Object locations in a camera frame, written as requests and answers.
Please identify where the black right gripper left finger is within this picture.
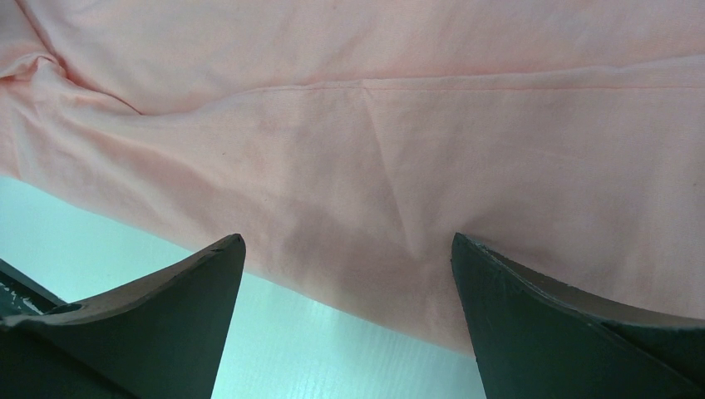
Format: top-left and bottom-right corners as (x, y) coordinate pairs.
(1, 234), (246, 398)

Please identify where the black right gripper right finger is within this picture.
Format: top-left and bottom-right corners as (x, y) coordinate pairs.
(451, 234), (704, 398)

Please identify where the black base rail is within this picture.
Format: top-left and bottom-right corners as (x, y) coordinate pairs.
(1, 259), (66, 318)

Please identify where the salmon pink t shirt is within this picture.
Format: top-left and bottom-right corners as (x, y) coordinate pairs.
(1, 1), (704, 352)

